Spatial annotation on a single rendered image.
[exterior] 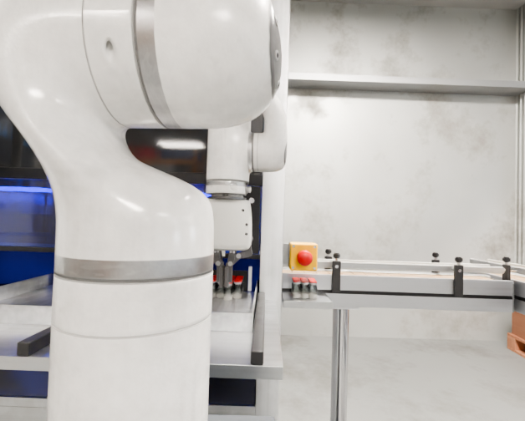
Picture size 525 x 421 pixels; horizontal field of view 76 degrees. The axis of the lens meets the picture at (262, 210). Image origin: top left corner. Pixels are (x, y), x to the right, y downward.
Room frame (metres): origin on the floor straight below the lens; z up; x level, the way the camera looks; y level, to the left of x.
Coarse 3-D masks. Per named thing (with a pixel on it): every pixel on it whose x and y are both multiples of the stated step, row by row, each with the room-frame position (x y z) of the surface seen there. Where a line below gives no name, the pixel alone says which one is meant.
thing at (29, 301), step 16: (0, 288) 0.79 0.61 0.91; (16, 288) 0.84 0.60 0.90; (32, 288) 0.89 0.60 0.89; (48, 288) 0.93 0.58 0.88; (0, 304) 0.63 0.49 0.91; (16, 304) 0.64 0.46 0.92; (32, 304) 0.76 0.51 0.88; (48, 304) 0.77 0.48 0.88; (0, 320) 0.63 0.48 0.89; (16, 320) 0.63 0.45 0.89; (32, 320) 0.63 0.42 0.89; (48, 320) 0.63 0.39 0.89
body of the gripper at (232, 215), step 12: (216, 204) 0.64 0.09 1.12; (228, 204) 0.63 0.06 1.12; (240, 204) 0.64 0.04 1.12; (216, 216) 0.64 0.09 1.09; (228, 216) 0.63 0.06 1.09; (240, 216) 0.64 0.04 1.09; (216, 228) 0.64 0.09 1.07; (228, 228) 0.64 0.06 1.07; (240, 228) 0.64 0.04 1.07; (216, 240) 0.64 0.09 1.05; (228, 240) 0.64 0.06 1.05; (240, 240) 0.64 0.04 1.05
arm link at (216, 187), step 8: (208, 184) 0.63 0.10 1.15; (216, 184) 0.62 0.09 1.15; (224, 184) 0.62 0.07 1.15; (232, 184) 0.62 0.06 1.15; (240, 184) 0.63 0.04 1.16; (208, 192) 0.63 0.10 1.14; (216, 192) 0.62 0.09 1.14; (224, 192) 0.62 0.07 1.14; (232, 192) 0.62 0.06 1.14; (240, 192) 0.63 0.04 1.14; (248, 192) 0.67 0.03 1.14
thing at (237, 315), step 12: (216, 300) 0.85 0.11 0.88; (240, 300) 0.86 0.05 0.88; (252, 300) 0.87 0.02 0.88; (216, 312) 0.63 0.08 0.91; (228, 312) 0.63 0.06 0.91; (240, 312) 0.63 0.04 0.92; (252, 312) 0.63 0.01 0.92; (216, 324) 0.63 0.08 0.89; (228, 324) 0.63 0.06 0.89; (240, 324) 0.63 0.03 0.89; (252, 324) 0.63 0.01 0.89
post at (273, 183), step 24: (288, 0) 0.88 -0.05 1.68; (288, 24) 0.89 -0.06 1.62; (288, 48) 0.89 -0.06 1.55; (264, 192) 0.89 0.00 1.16; (264, 216) 0.89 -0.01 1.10; (264, 240) 0.89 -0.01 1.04; (264, 264) 0.89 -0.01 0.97; (264, 288) 0.89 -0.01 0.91; (264, 384) 0.89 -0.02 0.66; (264, 408) 0.89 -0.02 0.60
